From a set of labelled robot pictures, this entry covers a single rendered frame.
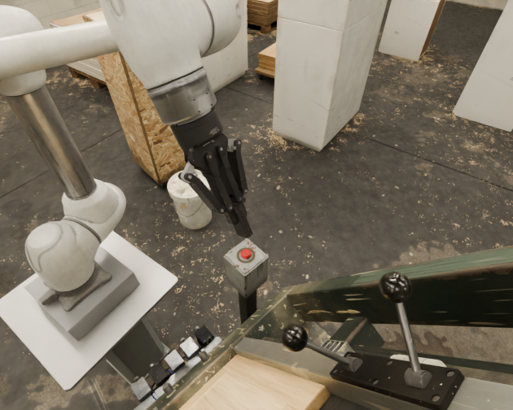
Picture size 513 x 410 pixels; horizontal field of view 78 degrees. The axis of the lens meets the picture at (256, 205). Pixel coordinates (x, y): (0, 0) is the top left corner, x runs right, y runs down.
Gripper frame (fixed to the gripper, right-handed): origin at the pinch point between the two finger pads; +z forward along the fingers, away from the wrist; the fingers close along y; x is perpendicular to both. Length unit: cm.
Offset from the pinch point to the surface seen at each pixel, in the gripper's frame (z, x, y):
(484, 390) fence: 8.1, -39.2, -6.8
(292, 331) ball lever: 7.6, -18.1, -10.8
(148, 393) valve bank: 56, 44, -30
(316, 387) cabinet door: 25.1, -16.3, -9.9
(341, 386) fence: 20.3, -21.9, -9.3
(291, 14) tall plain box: -23, 126, 196
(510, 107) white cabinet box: 126, 17, 355
